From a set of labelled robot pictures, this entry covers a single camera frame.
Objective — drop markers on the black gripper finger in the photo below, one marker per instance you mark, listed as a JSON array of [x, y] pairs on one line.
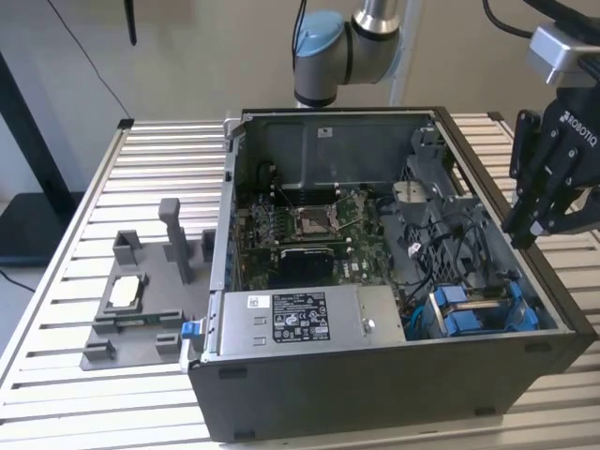
[[574, 213], [529, 215]]

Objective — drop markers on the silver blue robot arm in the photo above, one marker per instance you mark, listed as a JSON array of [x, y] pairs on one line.
[[323, 65]]

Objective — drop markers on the blue disk carrier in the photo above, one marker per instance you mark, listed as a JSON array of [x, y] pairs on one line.
[[461, 324]]

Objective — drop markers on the grey plastic drive cage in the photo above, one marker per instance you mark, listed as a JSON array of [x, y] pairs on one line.
[[422, 220]]

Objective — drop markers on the green motherboard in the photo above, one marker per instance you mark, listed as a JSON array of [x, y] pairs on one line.
[[365, 262]]

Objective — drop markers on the CPU socket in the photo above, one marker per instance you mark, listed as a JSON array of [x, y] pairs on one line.
[[311, 224]]

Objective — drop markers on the black graphics card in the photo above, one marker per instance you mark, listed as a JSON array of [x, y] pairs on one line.
[[307, 267]]

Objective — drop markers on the silver power supply unit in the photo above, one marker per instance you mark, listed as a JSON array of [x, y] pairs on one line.
[[309, 319]]

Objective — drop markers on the thin locking lever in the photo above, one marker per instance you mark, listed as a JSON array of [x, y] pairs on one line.
[[287, 195]]

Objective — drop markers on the black open PC case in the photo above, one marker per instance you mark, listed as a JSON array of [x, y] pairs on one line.
[[356, 394]]

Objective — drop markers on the blue case latch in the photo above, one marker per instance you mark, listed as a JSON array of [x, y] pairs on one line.
[[191, 329]]

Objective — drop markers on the grey parts rack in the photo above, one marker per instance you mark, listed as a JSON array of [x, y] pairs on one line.
[[154, 262]]

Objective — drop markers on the silver CPU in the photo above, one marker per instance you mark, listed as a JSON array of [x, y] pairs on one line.
[[124, 291]]

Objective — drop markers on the black antenna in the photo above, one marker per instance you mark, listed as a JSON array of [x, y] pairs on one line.
[[131, 23]]

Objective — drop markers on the black monitor stand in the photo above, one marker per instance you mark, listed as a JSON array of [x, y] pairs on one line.
[[28, 187]]

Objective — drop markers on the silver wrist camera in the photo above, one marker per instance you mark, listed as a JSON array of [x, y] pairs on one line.
[[558, 54]]

